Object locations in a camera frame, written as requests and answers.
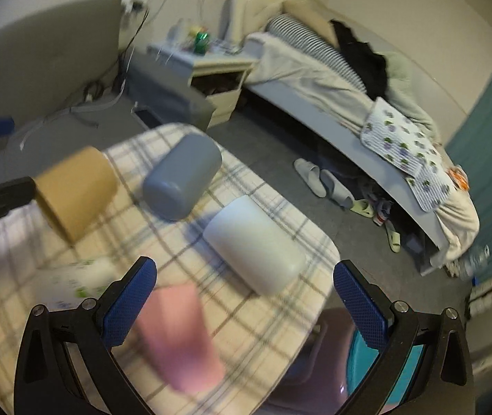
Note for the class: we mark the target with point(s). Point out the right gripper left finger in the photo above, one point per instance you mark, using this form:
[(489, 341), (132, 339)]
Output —
[(46, 381)]

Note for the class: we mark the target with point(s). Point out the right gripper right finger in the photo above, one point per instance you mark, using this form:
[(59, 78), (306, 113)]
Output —
[(443, 382)]

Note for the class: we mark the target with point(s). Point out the white plastic cup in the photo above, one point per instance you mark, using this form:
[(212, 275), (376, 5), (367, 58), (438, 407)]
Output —
[(261, 253)]

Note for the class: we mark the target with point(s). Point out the brown paper cup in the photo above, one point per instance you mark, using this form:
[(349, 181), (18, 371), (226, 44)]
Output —
[(73, 193)]

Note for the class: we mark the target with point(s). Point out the white floral paper cup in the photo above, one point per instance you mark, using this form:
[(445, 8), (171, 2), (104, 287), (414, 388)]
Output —
[(65, 287)]

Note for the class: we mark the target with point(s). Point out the pink faceted cup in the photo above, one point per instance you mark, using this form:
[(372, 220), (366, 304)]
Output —
[(176, 340)]

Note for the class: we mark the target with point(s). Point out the grey plastic cup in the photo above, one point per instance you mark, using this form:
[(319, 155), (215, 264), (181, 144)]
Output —
[(175, 185)]

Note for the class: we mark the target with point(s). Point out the plaid table cloth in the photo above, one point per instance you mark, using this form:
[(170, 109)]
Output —
[(258, 337)]

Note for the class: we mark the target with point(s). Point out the teal stool cushion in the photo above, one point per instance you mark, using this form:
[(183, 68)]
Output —
[(384, 367)]

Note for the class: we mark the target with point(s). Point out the purple plastic stool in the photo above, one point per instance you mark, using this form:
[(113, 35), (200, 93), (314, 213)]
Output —
[(328, 368)]

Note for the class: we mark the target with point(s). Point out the large water bottle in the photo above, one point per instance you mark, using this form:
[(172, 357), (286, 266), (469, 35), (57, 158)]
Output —
[(473, 262)]

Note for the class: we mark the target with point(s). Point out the green slipper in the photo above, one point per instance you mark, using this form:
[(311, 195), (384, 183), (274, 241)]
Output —
[(363, 208)]

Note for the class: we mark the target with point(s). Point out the orange snack packet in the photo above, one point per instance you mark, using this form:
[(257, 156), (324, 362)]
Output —
[(459, 178)]

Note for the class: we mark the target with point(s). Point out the grey slipper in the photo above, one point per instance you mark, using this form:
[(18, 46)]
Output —
[(310, 175), (337, 191)]

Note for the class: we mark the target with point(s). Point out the white nightstand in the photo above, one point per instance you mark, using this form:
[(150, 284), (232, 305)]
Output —
[(218, 76)]

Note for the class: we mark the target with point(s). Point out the green soda can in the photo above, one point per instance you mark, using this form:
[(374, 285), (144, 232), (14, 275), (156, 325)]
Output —
[(201, 42)]

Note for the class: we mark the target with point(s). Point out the floral quilted mat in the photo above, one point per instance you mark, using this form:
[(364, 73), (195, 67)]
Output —
[(396, 139)]

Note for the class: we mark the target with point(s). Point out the beige bed sheet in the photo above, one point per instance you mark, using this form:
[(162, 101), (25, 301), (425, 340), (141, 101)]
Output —
[(329, 92)]

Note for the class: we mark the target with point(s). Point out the light green blanket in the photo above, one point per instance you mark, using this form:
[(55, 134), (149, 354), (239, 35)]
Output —
[(401, 96)]

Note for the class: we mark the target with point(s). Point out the black clothing pile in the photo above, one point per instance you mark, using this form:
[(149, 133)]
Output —
[(370, 66)]

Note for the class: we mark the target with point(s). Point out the beige pillow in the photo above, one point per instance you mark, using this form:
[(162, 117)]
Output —
[(302, 11)]

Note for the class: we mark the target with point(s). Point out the white bed frame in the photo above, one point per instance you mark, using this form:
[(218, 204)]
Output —
[(247, 17)]

